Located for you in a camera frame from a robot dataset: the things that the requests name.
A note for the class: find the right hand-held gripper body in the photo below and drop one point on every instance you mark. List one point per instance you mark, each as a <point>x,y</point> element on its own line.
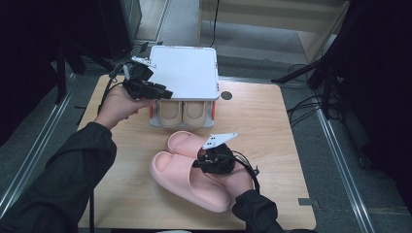
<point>220,161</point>

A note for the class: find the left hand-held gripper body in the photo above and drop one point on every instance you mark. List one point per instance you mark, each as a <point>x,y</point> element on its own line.
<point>137,87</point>

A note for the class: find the pink slide slipper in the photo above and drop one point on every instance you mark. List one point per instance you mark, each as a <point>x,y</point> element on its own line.
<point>181,181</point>
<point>184,144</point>

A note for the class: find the white shoe rack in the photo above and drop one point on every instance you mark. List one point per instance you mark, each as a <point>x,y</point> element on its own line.
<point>184,71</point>

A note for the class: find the person's left hand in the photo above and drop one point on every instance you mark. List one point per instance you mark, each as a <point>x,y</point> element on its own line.
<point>118,105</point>

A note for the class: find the person's right hand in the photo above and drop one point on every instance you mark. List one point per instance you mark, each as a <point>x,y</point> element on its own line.
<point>238,181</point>

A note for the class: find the dark cabinet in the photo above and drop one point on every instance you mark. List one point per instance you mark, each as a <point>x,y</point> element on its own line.
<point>120,26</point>

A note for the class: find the dark round table grommet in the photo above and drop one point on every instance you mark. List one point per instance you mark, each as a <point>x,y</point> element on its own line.
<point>226,95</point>

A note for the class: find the black metal stand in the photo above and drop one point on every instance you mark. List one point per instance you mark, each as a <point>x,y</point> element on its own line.
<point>61,74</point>

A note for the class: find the grey tape strip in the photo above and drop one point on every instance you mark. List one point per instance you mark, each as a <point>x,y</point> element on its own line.
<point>306,201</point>

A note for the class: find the black tripod stand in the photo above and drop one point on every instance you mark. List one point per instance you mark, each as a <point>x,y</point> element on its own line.
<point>298,72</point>

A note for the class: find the beige wooden cabinet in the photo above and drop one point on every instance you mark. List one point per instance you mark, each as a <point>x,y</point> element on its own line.
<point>275,19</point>

